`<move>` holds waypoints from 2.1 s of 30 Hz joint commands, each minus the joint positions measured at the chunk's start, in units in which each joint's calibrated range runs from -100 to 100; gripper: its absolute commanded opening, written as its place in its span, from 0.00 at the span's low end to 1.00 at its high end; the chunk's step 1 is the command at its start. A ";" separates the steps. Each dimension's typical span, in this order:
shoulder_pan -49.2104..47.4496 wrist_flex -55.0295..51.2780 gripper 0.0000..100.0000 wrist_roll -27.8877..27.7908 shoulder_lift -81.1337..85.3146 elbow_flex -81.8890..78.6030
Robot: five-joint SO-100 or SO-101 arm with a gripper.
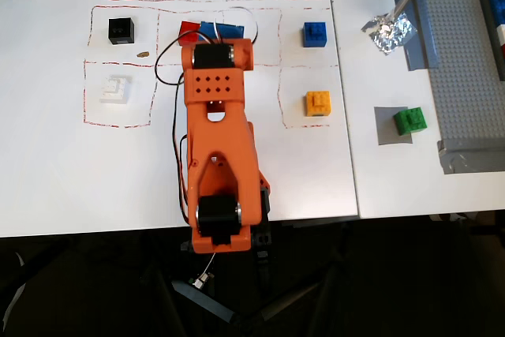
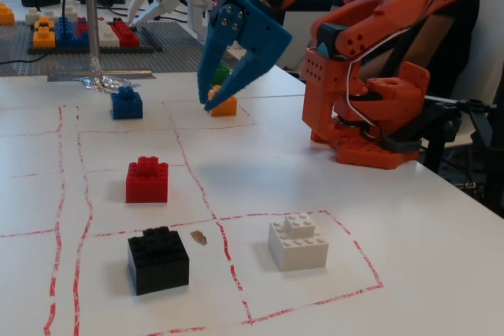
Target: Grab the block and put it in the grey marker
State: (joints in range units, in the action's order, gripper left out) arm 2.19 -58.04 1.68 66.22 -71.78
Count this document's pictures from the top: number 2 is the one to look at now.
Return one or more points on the grey studded baseplate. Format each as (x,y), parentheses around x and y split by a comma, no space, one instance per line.
(165,61)

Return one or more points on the green brick block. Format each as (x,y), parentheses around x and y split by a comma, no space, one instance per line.
(220,75)

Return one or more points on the black table clamp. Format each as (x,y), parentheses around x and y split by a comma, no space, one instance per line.
(405,142)

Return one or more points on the loose white brick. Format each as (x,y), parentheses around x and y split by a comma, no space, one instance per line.
(71,13)
(32,16)

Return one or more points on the white brick block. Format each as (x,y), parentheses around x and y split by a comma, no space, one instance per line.
(299,251)

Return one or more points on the crumpled aluminium foil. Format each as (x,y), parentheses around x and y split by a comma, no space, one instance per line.
(106,83)

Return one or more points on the orange brick on plate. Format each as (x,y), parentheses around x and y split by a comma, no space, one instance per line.
(43,39)

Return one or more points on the red brick on plate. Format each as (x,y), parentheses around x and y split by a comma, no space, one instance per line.
(128,37)

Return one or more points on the black brick block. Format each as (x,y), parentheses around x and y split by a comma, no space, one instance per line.
(157,269)

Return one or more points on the loose orange brick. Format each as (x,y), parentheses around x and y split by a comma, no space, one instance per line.
(6,15)

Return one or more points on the white chair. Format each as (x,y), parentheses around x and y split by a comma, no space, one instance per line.
(490,56)

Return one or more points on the red brick block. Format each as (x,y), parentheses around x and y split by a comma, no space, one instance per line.
(147,186)

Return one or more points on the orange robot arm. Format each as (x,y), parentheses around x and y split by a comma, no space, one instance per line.
(327,88)

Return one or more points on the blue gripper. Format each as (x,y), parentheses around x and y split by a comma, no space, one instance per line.
(257,31)

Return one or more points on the dark grey brick plate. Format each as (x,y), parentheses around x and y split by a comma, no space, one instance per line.
(118,49)

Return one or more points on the small red brick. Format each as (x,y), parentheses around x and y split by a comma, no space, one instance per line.
(82,29)

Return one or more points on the yellow-orange brick block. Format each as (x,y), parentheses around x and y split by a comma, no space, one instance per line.
(229,108)

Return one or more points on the blue brick on plate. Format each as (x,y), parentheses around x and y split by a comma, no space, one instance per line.
(67,36)

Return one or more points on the blue brick block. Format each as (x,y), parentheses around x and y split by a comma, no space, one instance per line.
(126,108)

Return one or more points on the bare person forearm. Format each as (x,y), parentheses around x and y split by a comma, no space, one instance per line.
(423,33)

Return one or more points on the white brick on plate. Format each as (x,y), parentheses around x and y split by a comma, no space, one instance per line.
(108,39)

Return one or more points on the metal pole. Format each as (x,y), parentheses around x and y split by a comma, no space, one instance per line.
(91,5)

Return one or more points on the person in black shirt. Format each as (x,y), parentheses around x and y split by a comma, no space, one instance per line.
(466,56)

